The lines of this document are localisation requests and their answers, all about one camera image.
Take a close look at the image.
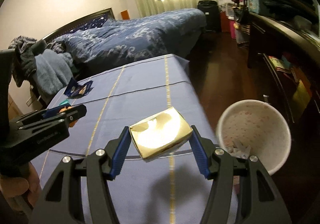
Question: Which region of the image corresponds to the gold white small box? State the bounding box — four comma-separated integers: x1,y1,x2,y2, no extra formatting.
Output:
129,107,193,161

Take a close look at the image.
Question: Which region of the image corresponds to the white speckled trash bin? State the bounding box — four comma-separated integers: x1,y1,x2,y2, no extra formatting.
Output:
215,99,291,175

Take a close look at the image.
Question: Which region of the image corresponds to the person's left hand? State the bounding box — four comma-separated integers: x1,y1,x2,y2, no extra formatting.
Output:
1,162,42,211

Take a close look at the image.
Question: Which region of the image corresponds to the orange toy figure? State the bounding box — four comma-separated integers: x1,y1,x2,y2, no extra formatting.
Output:
59,106,78,128

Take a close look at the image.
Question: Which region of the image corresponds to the teal plastic lid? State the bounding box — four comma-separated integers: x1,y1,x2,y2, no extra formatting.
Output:
59,99,69,105

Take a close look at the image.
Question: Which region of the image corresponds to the blue waffle snack wrapper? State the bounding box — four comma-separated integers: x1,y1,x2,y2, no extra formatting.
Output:
63,78,93,98

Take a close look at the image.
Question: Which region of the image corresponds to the wooden wardrobe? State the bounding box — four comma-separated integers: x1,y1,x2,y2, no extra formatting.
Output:
8,95,22,120

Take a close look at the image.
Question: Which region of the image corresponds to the light blue fleece blanket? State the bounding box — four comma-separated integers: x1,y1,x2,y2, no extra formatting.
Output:
31,49,73,104

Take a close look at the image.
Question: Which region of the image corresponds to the dark jacket on chair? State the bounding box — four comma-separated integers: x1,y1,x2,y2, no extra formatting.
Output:
9,36,47,87

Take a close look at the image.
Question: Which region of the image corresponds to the dark blue patterned duvet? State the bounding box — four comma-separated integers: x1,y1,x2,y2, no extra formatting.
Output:
55,8,206,74

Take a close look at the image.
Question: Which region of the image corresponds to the blue checked tablecloth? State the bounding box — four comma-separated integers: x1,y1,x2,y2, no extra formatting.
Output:
32,55,216,223

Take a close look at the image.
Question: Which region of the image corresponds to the dark wooden headboard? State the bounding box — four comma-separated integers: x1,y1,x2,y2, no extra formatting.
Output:
42,8,114,43

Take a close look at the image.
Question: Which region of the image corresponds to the dark wooden cabinet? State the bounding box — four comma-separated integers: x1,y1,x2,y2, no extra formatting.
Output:
247,13,319,134

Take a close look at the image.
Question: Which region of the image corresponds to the pink storage bin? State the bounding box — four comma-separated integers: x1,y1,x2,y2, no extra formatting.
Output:
229,19,236,39

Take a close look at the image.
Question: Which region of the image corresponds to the orange box by wall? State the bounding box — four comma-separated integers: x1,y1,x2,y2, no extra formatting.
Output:
120,9,130,20

